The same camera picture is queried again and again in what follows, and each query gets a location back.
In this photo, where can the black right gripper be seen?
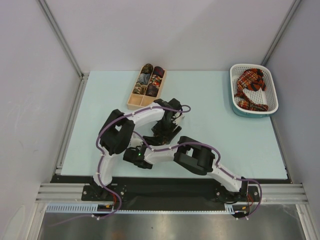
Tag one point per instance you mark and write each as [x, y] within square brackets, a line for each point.
[136, 155]

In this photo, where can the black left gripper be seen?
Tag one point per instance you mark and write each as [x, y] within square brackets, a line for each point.
[157, 128]

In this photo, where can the brown floral tie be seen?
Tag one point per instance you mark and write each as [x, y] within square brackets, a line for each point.
[161, 138]

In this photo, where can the wooden compartment box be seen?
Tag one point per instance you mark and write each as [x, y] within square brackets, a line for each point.
[137, 101]

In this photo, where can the red plaid tie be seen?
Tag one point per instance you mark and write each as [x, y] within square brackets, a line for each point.
[242, 83]

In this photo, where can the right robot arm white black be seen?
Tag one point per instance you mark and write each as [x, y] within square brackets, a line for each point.
[194, 156]

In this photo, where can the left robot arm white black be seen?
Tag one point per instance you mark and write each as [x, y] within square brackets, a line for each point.
[143, 138]

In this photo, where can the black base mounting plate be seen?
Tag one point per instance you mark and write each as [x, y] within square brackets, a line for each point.
[160, 194]

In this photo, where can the rolled dark purple tie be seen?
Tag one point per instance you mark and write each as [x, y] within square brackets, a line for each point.
[152, 90]

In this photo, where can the rolled green camouflage tie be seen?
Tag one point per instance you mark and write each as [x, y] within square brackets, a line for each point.
[139, 88]

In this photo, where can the rolled colourful patterned tie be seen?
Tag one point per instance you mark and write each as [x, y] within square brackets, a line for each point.
[155, 80]

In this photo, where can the rolled blue grey tie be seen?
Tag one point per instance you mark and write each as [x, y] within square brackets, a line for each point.
[144, 78]

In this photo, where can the rolled dark red tie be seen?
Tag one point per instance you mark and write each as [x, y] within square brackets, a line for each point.
[158, 71]

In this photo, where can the rolled camouflage tie top left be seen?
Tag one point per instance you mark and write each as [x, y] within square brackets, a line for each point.
[147, 69]

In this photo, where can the white teal plastic basket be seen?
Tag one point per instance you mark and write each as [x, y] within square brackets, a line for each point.
[267, 97]

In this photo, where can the red navy striped tie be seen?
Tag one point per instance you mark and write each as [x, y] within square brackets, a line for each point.
[258, 84]

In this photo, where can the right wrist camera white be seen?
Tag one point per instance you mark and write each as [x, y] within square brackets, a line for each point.
[136, 141]

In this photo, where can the left aluminium side rail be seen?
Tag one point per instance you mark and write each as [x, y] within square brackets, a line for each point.
[70, 124]

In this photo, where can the aluminium front rail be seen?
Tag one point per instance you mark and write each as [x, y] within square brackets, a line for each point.
[73, 192]

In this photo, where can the white slotted cable duct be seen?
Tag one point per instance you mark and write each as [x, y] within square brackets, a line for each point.
[162, 211]

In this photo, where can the left aluminium corner post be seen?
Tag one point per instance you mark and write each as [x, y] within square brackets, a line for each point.
[54, 25]

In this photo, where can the aluminium corner post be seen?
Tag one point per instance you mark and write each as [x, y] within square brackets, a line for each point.
[293, 9]
[54, 25]

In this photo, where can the right aluminium corner post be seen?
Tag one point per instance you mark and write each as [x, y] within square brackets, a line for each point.
[293, 9]

